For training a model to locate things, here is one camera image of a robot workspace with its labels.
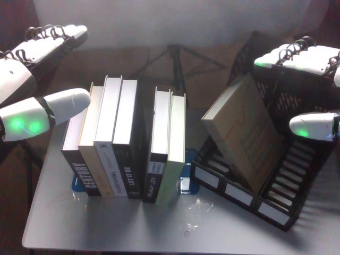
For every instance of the tan hardcover book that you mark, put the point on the tan hardcover book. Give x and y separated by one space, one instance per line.
244 127

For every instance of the black and white spine book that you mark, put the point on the black and white spine book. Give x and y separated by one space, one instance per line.
159 119

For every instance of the black tripod stand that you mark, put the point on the black tripod stand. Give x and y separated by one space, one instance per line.
177 69

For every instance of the blue book stand tray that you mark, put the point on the blue book stand tray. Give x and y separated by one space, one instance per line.
192 156

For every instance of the cream spine book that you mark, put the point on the cream spine book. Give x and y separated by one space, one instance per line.
89 119

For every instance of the black book white title spine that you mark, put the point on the black book white title spine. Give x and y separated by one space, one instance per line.
79 172

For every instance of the black three-slot file rack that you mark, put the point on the black three-slot file rack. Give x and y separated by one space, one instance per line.
297 101

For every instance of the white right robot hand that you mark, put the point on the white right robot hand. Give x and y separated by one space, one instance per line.
305 58

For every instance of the light green book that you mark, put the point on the light green book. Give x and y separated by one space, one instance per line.
176 127

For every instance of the black book thin white lettering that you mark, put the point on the black book thin white lettering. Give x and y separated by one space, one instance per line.
125 111

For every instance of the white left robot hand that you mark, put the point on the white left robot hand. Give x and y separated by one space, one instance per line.
16 79

